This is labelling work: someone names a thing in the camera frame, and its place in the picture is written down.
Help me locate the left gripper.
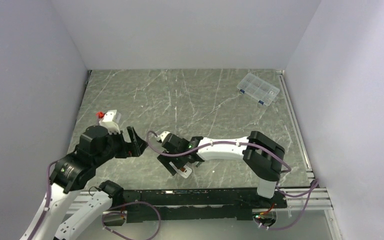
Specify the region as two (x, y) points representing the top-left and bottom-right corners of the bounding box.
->
(93, 125), (148, 166)

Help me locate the white remote control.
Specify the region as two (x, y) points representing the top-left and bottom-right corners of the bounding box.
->
(176, 164), (193, 179)

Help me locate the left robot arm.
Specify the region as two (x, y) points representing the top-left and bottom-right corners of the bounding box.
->
(21, 125), (148, 240)

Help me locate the clear plastic organizer box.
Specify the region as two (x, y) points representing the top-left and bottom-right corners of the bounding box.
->
(237, 73), (280, 106)

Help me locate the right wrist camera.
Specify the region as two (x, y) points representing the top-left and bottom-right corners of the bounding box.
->
(156, 131), (171, 144)

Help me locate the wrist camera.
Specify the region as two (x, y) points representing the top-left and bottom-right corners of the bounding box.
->
(96, 109), (122, 135)
(156, 131), (171, 144)

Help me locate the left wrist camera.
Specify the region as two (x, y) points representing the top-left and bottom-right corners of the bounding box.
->
(96, 109), (122, 135)

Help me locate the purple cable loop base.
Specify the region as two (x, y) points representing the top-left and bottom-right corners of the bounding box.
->
(101, 201), (161, 240)

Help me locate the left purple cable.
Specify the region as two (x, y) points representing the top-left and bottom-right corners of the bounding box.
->
(26, 160), (60, 240)

